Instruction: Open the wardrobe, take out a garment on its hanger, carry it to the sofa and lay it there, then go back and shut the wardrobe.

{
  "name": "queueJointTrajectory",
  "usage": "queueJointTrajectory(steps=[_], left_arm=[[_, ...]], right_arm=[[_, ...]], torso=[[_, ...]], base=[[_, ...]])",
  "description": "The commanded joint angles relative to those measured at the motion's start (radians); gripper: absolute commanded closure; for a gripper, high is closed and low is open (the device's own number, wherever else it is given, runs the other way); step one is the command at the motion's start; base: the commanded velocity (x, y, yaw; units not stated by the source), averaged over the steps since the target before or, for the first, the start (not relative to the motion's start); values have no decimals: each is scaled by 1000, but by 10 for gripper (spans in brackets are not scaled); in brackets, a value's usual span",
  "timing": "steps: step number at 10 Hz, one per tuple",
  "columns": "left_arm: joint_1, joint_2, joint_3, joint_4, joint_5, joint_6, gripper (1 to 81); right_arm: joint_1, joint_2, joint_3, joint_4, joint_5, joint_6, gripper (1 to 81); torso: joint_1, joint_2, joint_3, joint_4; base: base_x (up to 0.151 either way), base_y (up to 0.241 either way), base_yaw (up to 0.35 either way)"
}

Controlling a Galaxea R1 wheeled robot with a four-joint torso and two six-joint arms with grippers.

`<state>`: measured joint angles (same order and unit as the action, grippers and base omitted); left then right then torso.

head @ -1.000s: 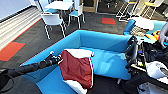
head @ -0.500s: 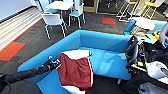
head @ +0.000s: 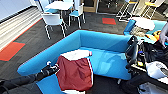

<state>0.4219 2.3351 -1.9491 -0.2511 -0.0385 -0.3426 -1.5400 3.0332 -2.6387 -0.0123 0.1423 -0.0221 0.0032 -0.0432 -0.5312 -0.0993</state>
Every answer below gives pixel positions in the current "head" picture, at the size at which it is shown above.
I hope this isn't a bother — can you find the white and blue chair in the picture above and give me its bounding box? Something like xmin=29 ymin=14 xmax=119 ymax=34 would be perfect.
xmin=40 ymin=12 xmax=68 ymax=40
xmin=68 ymin=3 xmax=87 ymax=29

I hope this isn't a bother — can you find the small blue sofa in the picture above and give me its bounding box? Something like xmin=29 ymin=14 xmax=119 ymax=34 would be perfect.
xmin=123 ymin=19 xmax=168 ymax=38

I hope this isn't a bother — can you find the red and white jacket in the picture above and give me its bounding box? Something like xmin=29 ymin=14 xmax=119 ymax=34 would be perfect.
xmin=54 ymin=48 xmax=95 ymax=94

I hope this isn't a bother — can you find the white hanger with red jacket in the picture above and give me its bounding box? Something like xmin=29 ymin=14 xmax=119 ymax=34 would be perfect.
xmin=45 ymin=60 xmax=53 ymax=67

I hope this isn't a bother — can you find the orange object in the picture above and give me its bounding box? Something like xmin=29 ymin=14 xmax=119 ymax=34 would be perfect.
xmin=144 ymin=30 xmax=161 ymax=43

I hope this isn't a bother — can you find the white rounded bag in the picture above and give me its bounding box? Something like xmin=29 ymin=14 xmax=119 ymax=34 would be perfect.
xmin=145 ymin=60 xmax=168 ymax=80

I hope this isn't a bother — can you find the white cushion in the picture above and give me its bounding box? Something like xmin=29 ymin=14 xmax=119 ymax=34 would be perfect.
xmin=132 ymin=16 xmax=156 ymax=32

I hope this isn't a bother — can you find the black cart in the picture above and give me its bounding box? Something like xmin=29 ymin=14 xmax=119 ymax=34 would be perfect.
xmin=119 ymin=34 xmax=168 ymax=94

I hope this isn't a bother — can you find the white high stool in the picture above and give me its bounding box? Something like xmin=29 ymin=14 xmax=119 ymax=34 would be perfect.
xmin=115 ymin=0 xmax=138 ymax=21

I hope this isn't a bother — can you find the large blue sofa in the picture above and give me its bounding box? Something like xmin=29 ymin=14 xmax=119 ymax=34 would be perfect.
xmin=16 ymin=29 xmax=134 ymax=94

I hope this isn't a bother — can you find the yellow round stool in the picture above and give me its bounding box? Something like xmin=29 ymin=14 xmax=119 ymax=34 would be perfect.
xmin=139 ymin=0 xmax=159 ymax=19

